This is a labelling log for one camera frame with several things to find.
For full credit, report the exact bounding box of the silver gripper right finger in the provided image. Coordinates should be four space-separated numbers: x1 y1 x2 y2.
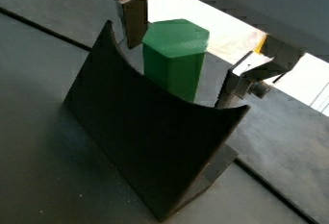
214 35 305 109

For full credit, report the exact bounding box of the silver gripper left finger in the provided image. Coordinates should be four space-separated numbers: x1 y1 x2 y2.
117 0 149 49

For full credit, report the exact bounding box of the green hexagonal prism block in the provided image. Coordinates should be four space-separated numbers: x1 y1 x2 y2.
143 19 210 102

